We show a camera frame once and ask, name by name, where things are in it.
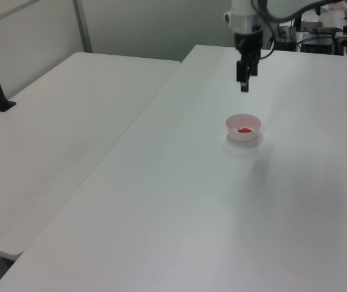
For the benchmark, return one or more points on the grey metal partition post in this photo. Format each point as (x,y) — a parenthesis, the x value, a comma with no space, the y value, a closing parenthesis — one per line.
(83,27)

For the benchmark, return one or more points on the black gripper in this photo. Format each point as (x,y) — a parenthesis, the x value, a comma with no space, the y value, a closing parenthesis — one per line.
(247,41)

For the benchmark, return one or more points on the black electronics equipment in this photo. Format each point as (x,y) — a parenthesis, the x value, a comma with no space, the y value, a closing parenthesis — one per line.
(319,47)

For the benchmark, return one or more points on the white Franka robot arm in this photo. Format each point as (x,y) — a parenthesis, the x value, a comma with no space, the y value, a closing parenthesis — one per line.
(241,9)

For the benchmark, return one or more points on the pink plastic bowl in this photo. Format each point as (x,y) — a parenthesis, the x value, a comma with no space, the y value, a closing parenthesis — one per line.
(243,137)

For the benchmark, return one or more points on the white side table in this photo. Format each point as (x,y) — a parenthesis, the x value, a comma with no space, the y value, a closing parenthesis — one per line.
(70,121)

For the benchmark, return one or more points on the red strawberry with green leaves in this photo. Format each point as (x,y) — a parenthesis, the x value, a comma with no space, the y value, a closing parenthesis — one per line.
(246,130)

